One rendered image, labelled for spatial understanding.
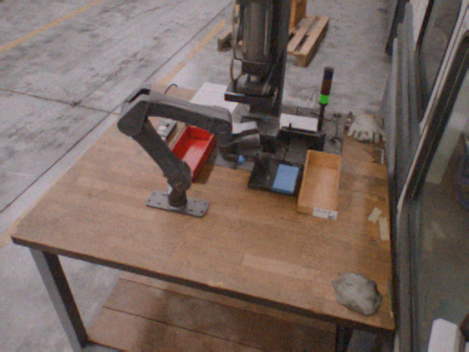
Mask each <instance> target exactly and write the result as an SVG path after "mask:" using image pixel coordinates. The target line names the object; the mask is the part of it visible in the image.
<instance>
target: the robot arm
mask: <svg viewBox="0 0 469 352"><path fill-rule="evenodd" d="M148 116H159V117H165V118H169V120H173V121H177V122H181V123H183V124H187V125H191V126H194V127H198V128H199V129H201V130H204V131H207V133H208V134H212V135H216V143H217V146H218V149H219V151H218V155H217V159H216V162H215V163H216V165H217V167H221V168H222V167H225V168H229V169H231V170H236V168H237V163H238V161H239V156H240V155H242V157H243V158H245V159H249V160H252V161H259V160H260V158H262V150H263V145H259V138H258V133H257V128H256V122H250V123H244V124H239V123H236V124H233V123H232V116H231V112H230V110H229V109H228V108H226V107H223V106H219V105H216V104H214V105H208V104H195V103H192V102H188V101H185V100H181V99H178V98H175V97H171V96H168V95H165V94H162V93H160V92H157V91H154V90H151V84H149V83H143V84H141V85H140V86H139V87H138V88H137V89H136V90H135V91H134V92H133V93H132V94H131V95H130V96H129V97H128V98H127V99H126V100H124V101H123V102H122V105H121V109H120V113H119V117H118V119H117V124H116V127H117V129H118V131H119V132H120V133H122V134H123V135H127V136H128V137H131V138H132V139H133V140H134V141H136V142H137V143H138V144H139V145H140V146H141V147H142V148H143V149H144V150H145V152H146V153H147V154H148V155H149V156H150V158H151V159H153V160H154V161H155V162H156V165H157V166H158V167H159V169H160V170H161V172H162V174H163V176H164V177H166V178H167V183H168V184H169V185H168V186H167V192H162V191H157V190H154V191H152V193H151V194H150V195H149V197H148V198H147V200H146V206H148V207H153V209H157V210H161V211H167V212H171V213H175V214H179V215H187V216H191V217H196V218H203V217H204V215H205V212H206V209H207V207H208V205H209V202H208V201H206V200H202V199H197V198H192V197H189V196H187V195H186V191H188V190H189V189H190V187H191V168H190V166H189V164H188V163H187V162H186V160H185V159H183V160H181V158H180V157H178V156H177V155H176V154H175V153H174V152H173V151H172V150H171V148H170V147H169V146H168V144H167V143H166V142H165V141H163V139H162V138H161V137H160V135H159V134H158V133H157V131H156V130H155V128H154V127H153V126H152V124H151V122H150V121H149V120H148Z"/></svg>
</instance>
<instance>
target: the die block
mask: <svg viewBox="0 0 469 352"><path fill-rule="evenodd" d="M279 134H280V128H279V131H278V136H277V138H271V137H260V136H258V138H259V145H263V150H262V151H263V152H267V153H273V154H275V153H276V149H277V146H278V142H279Z"/></svg>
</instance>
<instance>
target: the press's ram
mask: <svg viewBox="0 0 469 352"><path fill-rule="evenodd" d="M275 66H276V64H272V63H271V67H270V68H269V70H268V74H267V77H266V78H265V79H263V78H262V77H261V76H256V75H250V74H247V76H246V77H245V79H244V81H243V82H238V81H236V82H232V81H230V83H229V85H228V87H227V88H226V90H225V92H224V100H225V101H227V102H234V103H239V104H245V105H256V106H263V107H268V108H272V107H273V104H274V102H275V100H276V97H277V94H278V87H276V86H270V85H269V84H268V83H269V80H270V78H271V76H272V73H273V71H274V69H275Z"/></svg>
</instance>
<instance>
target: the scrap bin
mask: <svg viewBox="0 0 469 352"><path fill-rule="evenodd" d="M215 144H216V135H212V134H208V133H207V131H204V130H201V129H199V128H198V127H195V126H186V128H185V129H184V131H183V132H182V134H181V135H180V138H179V139H178V141H177V142H176V144H175V145H174V147H173V148H172V151H173V152H174V153H175V154H176V155H177V156H178V157H180V158H181V160H186V162H187V163H188V164H189V166H190V168H191V183H195V182H196V180H197V178H198V176H199V174H200V173H201V171H202V168H203V165H204V163H205V161H206V160H207V158H208V156H209V154H211V152H212V150H213V148H214V146H215Z"/></svg>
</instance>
